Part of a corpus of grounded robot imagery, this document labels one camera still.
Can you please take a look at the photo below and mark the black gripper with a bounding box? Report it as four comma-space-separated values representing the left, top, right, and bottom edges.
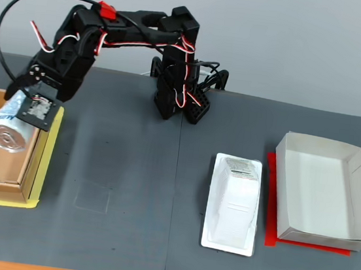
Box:
4, 33, 99, 111

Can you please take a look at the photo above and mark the white blue drink can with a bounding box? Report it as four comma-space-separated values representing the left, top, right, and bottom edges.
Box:
0, 88, 40, 156

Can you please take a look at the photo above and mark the white cardboard box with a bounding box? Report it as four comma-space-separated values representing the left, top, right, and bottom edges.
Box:
264, 130, 361, 252

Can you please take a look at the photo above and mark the yellow paper sheet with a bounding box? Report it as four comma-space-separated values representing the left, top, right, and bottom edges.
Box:
0, 98, 66, 214

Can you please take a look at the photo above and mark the dark grey table mat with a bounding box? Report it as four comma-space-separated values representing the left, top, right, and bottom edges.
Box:
163, 86, 361, 270
0, 52, 192, 270

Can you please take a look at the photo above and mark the white plastic tray package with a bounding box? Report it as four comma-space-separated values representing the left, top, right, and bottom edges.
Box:
199, 151, 267, 259

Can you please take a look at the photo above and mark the red paper sheet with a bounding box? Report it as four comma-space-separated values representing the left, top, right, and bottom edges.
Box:
255, 151, 361, 258

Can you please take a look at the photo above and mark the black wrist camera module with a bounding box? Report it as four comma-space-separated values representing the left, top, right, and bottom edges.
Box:
15, 78, 65, 134

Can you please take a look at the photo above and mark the red white servo wire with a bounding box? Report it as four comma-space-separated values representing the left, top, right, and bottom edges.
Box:
167, 32, 214, 113
27, 19, 82, 58

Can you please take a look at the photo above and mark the red cable clip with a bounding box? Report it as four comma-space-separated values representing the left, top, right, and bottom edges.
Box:
95, 0, 118, 21

